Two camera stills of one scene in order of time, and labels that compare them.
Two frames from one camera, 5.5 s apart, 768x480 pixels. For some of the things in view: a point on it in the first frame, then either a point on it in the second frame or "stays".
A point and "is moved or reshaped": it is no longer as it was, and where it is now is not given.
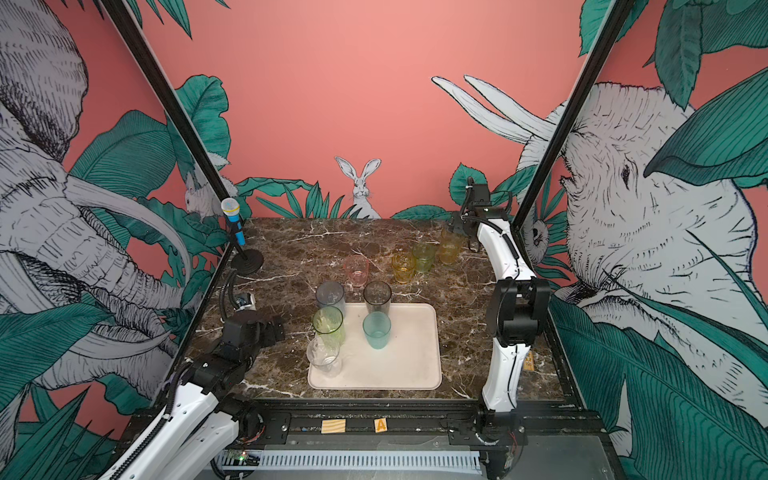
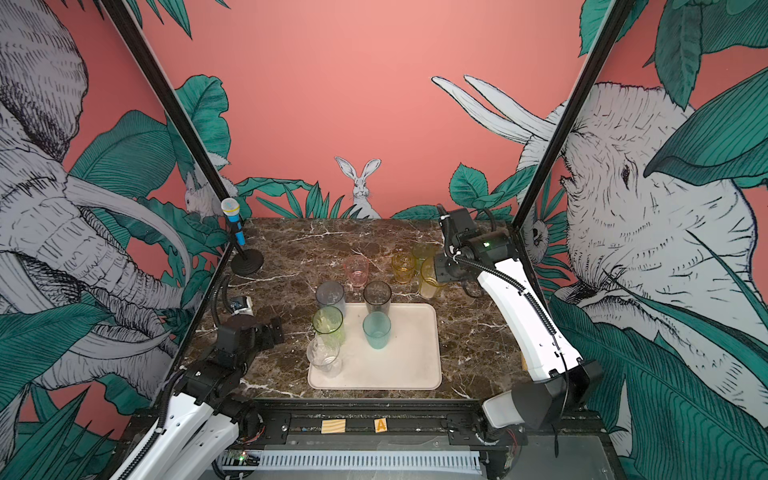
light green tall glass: x=328 y=321 stays
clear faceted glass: x=325 y=355 stays
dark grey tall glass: x=377 y=297 stays
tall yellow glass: x=449 y=246 is moved or reshaped
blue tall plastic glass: x=331 y=294 stays
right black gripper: x=460 y=218 -> x=442 y=273
